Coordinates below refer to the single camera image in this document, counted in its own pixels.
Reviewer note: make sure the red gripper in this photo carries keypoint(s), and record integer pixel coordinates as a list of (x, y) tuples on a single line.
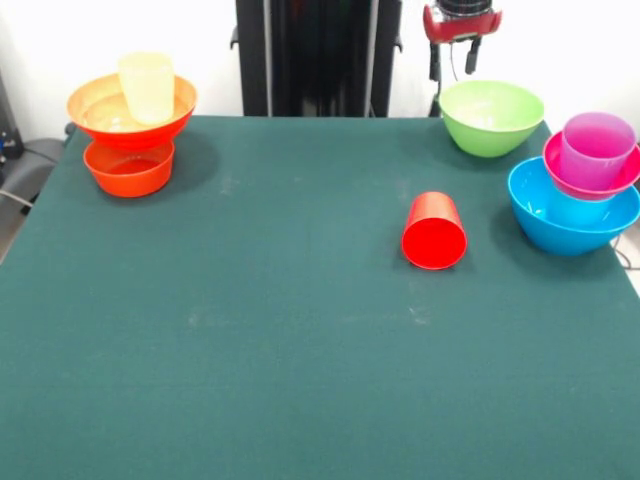
[(460, 29)]

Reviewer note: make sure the blue bowl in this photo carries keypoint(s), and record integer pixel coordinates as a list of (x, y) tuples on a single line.
[(565, 240)]

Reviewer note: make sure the small orange bowl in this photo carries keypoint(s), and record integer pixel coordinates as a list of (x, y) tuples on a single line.
[(130, 177)]

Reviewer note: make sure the red cup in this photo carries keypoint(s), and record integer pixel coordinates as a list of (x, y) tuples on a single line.
[(434, 242)]

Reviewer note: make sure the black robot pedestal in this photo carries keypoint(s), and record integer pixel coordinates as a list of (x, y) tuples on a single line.
[(320, 50)]

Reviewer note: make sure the pink bowl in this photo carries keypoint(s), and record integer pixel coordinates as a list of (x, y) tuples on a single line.
[(552, 170)]

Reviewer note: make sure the purple cup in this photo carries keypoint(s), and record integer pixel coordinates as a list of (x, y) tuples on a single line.
[(595, 160)]

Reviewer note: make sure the blue cup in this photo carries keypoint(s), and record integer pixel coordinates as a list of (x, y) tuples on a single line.
[(575, 210)]

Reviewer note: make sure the green bowl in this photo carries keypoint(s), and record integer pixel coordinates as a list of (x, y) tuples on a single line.
[(492, 130)]

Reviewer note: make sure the yellow cup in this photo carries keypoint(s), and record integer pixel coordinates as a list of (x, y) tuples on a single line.
[(147, 90)]

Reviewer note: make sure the gray chair base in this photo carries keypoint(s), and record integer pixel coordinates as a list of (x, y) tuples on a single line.
[(30, 165)]

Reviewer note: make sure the large orange bowl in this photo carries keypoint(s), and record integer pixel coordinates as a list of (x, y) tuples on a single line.
[(100, 130)]

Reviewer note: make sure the dark green table cloth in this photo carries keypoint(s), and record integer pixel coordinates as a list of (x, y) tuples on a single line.
[(320, 375)]

